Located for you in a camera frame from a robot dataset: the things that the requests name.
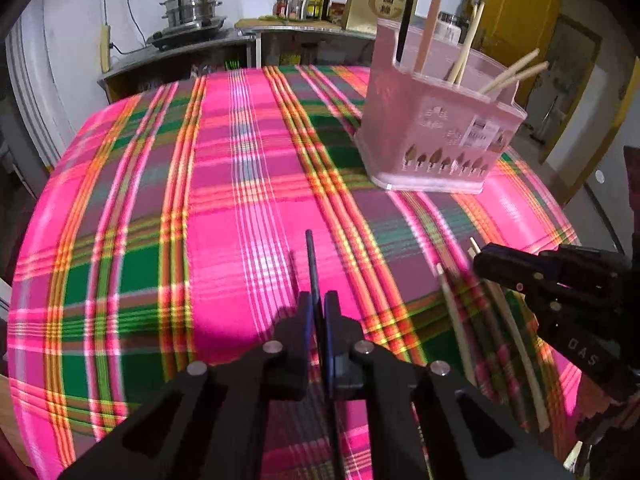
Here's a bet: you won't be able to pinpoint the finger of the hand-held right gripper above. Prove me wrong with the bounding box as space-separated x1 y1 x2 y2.
537 245 633 291
472 242 568 321

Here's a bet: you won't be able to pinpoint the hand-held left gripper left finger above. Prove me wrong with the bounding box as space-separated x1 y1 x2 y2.
60 291 317 480

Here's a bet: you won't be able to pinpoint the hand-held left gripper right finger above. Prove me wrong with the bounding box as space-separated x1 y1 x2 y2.
322 290 576 480

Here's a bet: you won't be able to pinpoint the black chopstick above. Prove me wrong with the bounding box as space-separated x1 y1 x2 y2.
305 230 347 480
395 0 421 68

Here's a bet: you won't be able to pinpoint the light wooden chopstick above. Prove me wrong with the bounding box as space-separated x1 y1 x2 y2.
477 49 541 95
434 262 478 391
452 1 488 85
445 0 480 84
487 61 550 97
467 237 551 433

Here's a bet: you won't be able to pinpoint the pink plastic chopstick basket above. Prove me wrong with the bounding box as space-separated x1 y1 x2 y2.
354 17 528 195

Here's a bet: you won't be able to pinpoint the pink plaid tablecloth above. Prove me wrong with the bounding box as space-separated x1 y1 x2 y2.
7 65 583 480

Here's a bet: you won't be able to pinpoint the beige chopsticks in basket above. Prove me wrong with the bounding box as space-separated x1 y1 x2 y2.
470 0 563 106

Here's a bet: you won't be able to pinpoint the brown chopstick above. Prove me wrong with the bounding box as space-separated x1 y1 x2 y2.
414 0 448 73

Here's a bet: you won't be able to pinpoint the steel counter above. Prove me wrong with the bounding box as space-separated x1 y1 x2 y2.
235 17 378 68

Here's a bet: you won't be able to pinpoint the gold cardboard box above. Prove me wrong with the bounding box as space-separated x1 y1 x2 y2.
342 0 408 36

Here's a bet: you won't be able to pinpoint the steel cooker stand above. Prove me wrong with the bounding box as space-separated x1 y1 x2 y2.
97 30 258 103

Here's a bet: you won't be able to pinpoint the black induction cooker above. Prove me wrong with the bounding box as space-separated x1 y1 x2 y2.
146 17 228 52

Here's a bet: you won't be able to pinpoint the steel steamer pot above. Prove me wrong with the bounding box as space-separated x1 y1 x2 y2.
160 0 226 28

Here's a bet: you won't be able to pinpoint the black wall cable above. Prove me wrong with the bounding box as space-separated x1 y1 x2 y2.
120 0 151 56

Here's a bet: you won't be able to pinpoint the white door frame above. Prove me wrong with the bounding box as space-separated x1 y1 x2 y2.
5 10 68 166

